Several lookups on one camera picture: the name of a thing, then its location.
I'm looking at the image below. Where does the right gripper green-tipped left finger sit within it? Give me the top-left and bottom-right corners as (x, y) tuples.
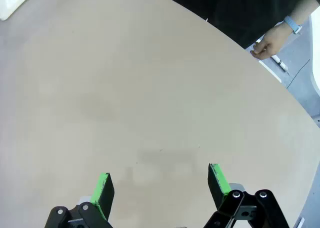
(44, 172), (116, 228)

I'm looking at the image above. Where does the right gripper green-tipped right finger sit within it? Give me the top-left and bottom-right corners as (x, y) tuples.
(203, 163), (291, 228)

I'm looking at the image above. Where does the person's left forearm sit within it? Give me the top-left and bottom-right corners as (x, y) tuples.
(287, 0), (320, 29)

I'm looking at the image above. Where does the cream folding basket brown rim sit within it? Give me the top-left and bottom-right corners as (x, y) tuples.
(0, 0), (41, 21)

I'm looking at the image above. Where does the person's left hand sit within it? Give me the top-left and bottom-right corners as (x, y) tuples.
(250, 22), (294, 60)

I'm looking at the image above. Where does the white black-tipped rod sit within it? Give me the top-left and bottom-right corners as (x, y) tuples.
(271, 54), (289, 73)

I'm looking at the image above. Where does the white side table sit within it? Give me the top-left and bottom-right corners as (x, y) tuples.
(308, 12), (320, 99)

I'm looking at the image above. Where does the person's black-clad torso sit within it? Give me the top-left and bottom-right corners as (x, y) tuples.
(149, 0), (313, 50)

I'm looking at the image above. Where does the light blue wristwatch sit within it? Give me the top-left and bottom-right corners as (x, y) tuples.
(283, 15), (303, 35)

